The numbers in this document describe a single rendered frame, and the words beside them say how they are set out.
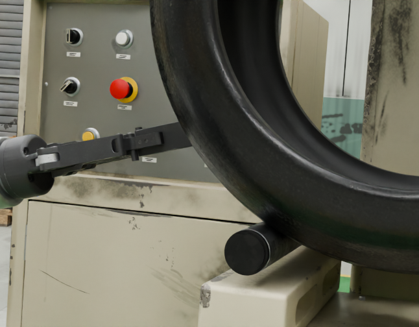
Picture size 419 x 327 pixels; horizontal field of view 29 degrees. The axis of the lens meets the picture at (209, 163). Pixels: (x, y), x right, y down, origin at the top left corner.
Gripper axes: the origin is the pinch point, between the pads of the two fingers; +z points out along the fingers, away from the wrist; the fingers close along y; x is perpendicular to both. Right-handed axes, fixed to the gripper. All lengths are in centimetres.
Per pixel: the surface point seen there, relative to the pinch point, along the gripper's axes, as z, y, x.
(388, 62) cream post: 23.9, 25.9, -5.7
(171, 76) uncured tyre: 5.3, -9.6, -5.3
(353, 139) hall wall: -95, 880, -15
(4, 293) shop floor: -222, 303, 45
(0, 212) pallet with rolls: -354, 520, -3
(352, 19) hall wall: -71, 886, -155
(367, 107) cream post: 20.0, 25.9, -0.3
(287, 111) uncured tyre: 11.2, 14.9, -1.2
